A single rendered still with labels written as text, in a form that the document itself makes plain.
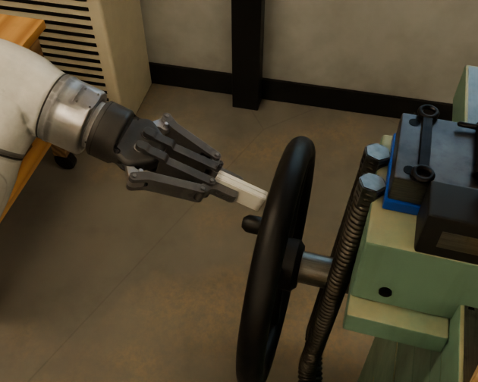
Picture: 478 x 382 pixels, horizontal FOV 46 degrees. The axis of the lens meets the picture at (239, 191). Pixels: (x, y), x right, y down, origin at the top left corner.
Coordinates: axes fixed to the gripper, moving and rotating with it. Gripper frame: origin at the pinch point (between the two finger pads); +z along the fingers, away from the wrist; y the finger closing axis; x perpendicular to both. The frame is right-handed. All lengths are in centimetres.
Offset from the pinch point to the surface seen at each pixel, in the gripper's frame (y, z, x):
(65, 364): -1, -15, 89
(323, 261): -10.9, 10.6, -8.2
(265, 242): -17.9, 1.9, -16.7
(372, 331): -19.2, 15.4, -12.4
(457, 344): -21.1, 20.0, -19.0
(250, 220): -2.0, 3.1, 2.2
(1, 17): 63, -69, 52
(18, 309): 10, -33, 96
